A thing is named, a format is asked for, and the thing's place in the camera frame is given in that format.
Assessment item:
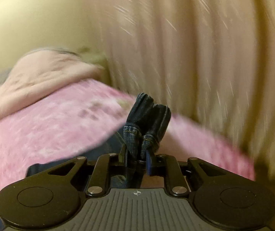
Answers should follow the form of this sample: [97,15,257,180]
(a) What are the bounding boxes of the dark blue denim jeans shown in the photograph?
[0,92,172,231]

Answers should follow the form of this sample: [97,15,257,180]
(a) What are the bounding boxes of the pink floral fleece blanket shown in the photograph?
[0,80,255,190]

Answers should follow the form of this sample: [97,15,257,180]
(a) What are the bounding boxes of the cream pleated curtain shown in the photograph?
[85,0,275,179]

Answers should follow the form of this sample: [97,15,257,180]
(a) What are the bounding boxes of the pale pink quilted duvet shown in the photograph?
[0,49,103,120]

